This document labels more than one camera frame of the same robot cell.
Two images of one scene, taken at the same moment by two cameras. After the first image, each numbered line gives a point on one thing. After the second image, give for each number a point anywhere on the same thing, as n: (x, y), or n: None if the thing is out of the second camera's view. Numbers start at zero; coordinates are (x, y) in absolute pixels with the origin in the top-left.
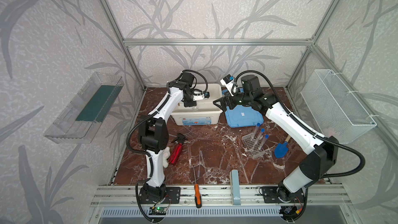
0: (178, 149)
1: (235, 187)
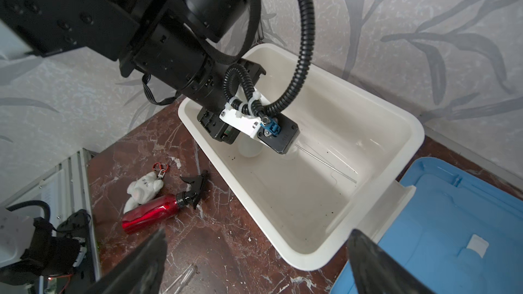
0: (164, 207)
1: None
